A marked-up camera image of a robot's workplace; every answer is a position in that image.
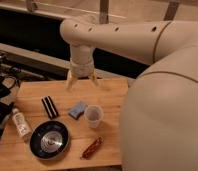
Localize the wooden board table top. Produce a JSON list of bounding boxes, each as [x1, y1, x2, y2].
[[0, 78, 128, 171]]

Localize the translucent white cup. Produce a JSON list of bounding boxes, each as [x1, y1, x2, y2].
[[84, 105, 104, 128]]

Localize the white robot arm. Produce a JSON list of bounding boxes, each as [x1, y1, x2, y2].
[[60, 16, 198, 171]]

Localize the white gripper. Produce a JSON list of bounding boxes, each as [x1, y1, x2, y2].
[[66, 61, 99, 90]]

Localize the blue sponge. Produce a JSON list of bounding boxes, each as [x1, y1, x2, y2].
[[68, 102, 87, 120]]

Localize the black striped block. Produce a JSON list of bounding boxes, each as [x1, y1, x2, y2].
[[41, 96, 59, 119]]

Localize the dark bowl with metal centre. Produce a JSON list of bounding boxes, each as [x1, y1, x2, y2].
[[29, 121, 69, 160]]

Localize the small clear bottle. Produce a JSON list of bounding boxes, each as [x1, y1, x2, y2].
[[12, 108, 32, 141]]

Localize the black cables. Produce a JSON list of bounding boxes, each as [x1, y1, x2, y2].
[[0, 53, 46, 88]]

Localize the red-brown wrapped snack bar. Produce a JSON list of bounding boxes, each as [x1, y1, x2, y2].
[[81, 137, 103, 159]]

